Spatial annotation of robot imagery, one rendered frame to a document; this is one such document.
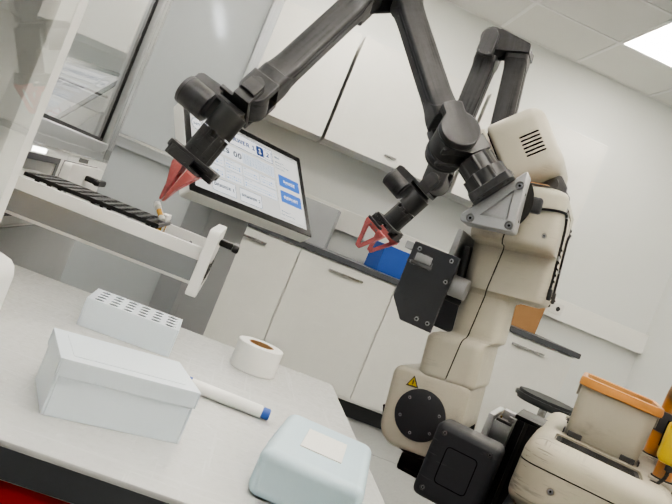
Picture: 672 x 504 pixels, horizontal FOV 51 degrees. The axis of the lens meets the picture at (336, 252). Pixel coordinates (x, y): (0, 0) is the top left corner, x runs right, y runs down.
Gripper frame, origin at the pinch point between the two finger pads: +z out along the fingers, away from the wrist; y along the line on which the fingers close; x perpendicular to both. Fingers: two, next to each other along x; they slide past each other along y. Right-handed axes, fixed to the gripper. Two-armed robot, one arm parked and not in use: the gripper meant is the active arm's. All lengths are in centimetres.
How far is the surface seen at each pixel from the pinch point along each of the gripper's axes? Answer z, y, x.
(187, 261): 3.7, 11.2, -16.7
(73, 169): 8.9, -18.4, 13.9
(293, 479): 3, 32, -71
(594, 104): -203, 146, 369
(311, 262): 9, 55, 285
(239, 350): 7.3, 25.5, -26.9
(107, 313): 12.0, 8.5, -36.7
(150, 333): 10.7, 14.3, -36.3
